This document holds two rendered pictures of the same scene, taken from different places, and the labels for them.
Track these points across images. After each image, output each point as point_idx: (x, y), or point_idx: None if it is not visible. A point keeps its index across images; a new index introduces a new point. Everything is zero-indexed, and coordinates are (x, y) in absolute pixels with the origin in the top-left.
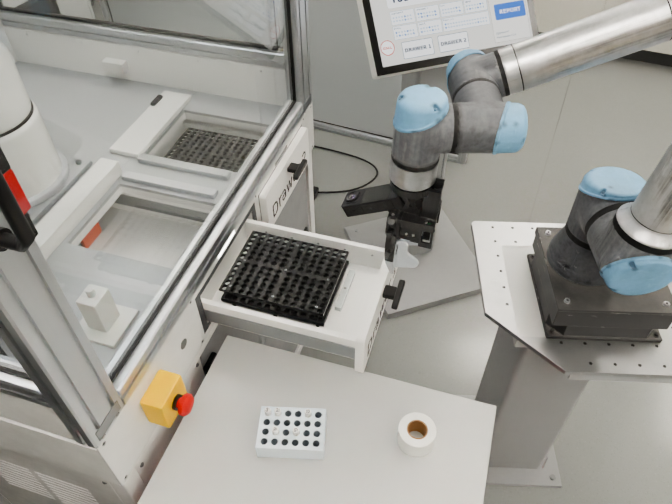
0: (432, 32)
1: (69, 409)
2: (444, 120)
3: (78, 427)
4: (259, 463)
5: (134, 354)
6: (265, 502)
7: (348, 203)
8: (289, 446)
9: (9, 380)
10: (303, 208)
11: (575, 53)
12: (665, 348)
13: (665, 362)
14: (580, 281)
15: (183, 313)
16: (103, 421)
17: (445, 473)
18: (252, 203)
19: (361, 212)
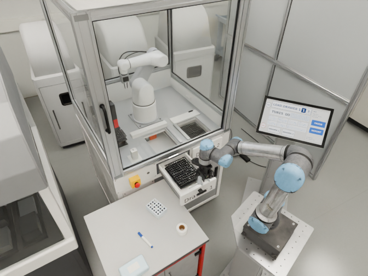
0: (281, 126)
1: (109, 168)
2: (208, 150)
3: (110, 173)
4: (145, 210)
5: (132, 167)
6: (139, 218)
7: (192, 160)
8: (152, 210)
9: (104, 156)
10: None
11: (254, 151)
12: (275, 262)
13: (270, 265)
14: None
15: (150, 165)
16: (116, 176)
17: (180, 242)
18: (188, 149)
19: (194, 164)
